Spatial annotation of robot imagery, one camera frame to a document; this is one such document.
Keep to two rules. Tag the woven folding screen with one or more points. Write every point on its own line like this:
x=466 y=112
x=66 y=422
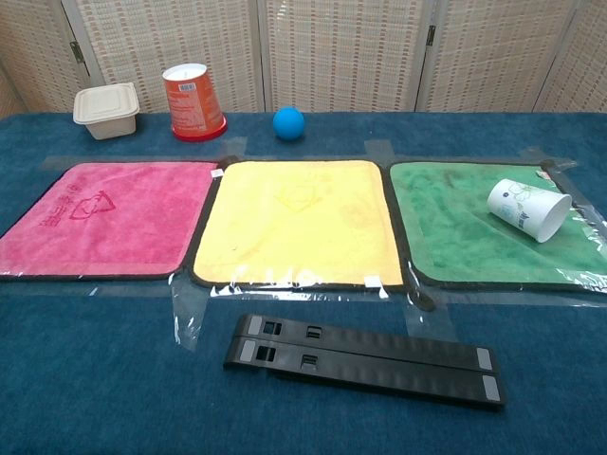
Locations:
x=332 y=52

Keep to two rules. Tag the orange upturned paper cup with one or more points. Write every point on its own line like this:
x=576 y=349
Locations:
x=192 y=106

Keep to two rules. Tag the clear plastic sheet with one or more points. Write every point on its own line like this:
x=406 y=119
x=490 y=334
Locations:
x=189 y=305

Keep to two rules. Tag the white floral paper cup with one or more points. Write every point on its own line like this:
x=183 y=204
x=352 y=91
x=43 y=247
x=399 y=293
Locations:
x=521 y=208

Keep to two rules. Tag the black plastic bar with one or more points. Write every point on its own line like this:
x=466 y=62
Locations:
x=379 y=374
x=379 y=339

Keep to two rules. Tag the blue ball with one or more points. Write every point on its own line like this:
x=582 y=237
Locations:
x=288 y=123

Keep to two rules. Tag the pink towel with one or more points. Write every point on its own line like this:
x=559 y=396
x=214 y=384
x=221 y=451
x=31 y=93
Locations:
x=118 y=227

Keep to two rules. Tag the green towel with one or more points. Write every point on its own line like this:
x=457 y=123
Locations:
x=450 y=227

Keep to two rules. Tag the beige lidded food container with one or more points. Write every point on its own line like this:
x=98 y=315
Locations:
x=106 y=111

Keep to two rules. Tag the yellow towel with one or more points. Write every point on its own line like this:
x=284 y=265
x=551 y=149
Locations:
x=294 y=232

